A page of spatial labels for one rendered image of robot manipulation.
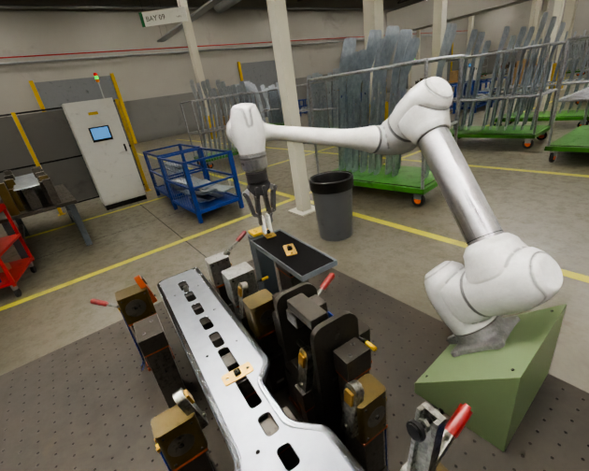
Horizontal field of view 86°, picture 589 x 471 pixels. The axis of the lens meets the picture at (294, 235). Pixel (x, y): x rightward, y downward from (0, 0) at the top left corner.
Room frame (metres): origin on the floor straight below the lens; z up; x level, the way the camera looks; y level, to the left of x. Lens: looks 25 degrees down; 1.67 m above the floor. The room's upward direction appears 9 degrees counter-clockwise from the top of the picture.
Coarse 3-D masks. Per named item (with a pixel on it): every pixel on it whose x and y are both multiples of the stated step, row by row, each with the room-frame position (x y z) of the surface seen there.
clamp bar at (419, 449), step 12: (420, 408) 0.31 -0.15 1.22; (432, 408) 0.31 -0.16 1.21; (420, 420) 0.30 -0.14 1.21; (432, 420) 0.30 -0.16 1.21; (444, 420) 0.29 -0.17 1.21; (408, 432) 0.29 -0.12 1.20; (420, 432) 0.28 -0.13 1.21; (432, 432) 0.28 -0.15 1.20; (420, 444) 0.30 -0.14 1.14; (432, 444) 0.28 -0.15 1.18; (420, 456) 0.30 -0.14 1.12; (432, 456) 0.28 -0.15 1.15; (408, 468) 0.30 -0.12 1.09; (420, 468) 0.29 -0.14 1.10; (432, 468) 0.28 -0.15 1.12
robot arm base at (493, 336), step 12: (492, 324) 0.73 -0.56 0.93; (504, 324) 0.74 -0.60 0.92; (456, 336) 0.78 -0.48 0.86; (468, 336) 0.74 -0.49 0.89; (480, 336) 0.72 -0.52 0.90; (492, 336) 0.71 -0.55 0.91; (504, 336) 0.70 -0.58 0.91; (456, 348) 0.76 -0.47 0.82; (468, 348) 0.73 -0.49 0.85; (480, 348) 0.70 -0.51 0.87; (492, 348) 0.68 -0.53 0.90
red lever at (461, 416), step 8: (456, 408) 0.35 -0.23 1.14; (464, 408) 0.34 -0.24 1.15; (456, 416) 0.34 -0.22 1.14; (464, 416) 0.34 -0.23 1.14; (448, 424) 0.34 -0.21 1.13; (456, 424) 0.33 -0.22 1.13; (464, 424) 0.33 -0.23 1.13; (448, 432) 0.33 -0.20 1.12; (456, 432) 0.32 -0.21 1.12; (448, 440) 0.32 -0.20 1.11; (440, 448) 0.31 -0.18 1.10; (448, 448) 0.31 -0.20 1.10; (440, 456) 0.31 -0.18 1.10
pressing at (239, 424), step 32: (160, 288) 1.15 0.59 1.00; (192, 288) 1.11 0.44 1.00; (192, 320) 0.90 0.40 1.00; (224, 320) 0.87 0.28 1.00; (192, 352) 0.74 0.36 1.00; (256, 352) 0.70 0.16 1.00; (256, 384) 0.59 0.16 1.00; (224, 416) 0.51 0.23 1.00; (256, 416) 0.50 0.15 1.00; (256, 448) 0.43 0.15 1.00; (320, 448) 0.41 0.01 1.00
